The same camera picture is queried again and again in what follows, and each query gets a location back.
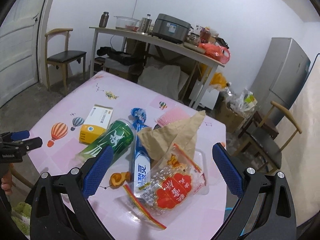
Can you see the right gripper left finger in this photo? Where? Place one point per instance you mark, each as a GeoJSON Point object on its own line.
{"type": "Point", "coordinates": [60, 207]}

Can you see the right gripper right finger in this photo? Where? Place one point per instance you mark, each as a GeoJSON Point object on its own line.
{"type": "Point", "coordinates": [276, 218]}

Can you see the blue toothpaste box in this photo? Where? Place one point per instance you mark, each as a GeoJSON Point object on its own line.
{"type": "Point", "coordinates": [141, 166]}

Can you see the clear red-print plastic bag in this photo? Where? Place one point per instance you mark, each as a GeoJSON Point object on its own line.
{"type": "Point", "coordinates": [173, 185]}

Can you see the pink foam sponge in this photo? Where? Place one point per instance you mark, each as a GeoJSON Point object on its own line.
{"type": "Point", "coordinates": [173, 115]}

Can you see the cardboard box with trash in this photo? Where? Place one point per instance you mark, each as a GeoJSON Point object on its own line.
{"type": "Point", "coordinates": [233, 110]}

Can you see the person's hand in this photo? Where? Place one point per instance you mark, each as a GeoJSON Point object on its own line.
{"type": "Point", "coordinates": [6, 178]}

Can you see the white mattress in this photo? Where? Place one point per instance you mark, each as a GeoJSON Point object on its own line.
{"type": "Point", "coordinates": [300, 158]}

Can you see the orange peel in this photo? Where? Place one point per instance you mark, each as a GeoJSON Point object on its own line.
{"type": "Point", "coordinates": [118, 179]}

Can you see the wooden chair near fridge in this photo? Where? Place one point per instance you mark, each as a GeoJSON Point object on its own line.
{"type": "Point", "coordinates": [264, 143]}

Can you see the white yellow medicine box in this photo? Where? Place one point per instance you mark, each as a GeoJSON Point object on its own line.
{"type": "Point", "coordinates": [95, 124]}

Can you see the green plastic bottle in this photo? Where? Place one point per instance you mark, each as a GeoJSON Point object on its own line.
{"type": "Point", "coordinates": [119, 136]}

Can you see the wooden chair black seat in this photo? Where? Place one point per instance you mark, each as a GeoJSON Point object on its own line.
{"type": "Point", "coordinates": [63, 59]}

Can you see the white panel door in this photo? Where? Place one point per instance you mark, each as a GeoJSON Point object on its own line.
{"type": "Point", "coordinates": [19, 32]}

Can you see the brown paper bag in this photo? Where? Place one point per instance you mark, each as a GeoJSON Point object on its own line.
{"type": "Point", "coordinates": [183, 133]}

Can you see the blue crumpled wrapper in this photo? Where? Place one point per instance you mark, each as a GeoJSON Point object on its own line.
{"type": "Point", "coordinates": [139, 116]}

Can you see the yellow plastic bag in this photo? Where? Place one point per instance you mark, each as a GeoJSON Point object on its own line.
{"type": "Point", "coordinates": [218, 81]}

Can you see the grey refrigerator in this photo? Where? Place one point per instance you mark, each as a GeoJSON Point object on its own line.
{"type": "Point", "coordinates": [282, 74]}

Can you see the steel thermos bottle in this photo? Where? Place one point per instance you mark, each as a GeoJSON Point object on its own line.
{"type": "Point", "coordinates": [104, 20]}

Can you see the red plastic bag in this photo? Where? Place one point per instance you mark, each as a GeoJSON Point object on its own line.
{"type": "Point", "coordinates": [217, 53]}

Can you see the clear glass bowl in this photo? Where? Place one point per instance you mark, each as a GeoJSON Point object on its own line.
{"type": "Point", "coordinates": [127, 23]}

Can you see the long white side table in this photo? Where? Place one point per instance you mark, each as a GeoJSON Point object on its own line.
{"type": "Point", "coordinates": [211, 64]}

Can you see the grey rice cooker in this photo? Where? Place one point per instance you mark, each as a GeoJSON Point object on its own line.
{"type": "Point", "coordinates": [171, 29]}

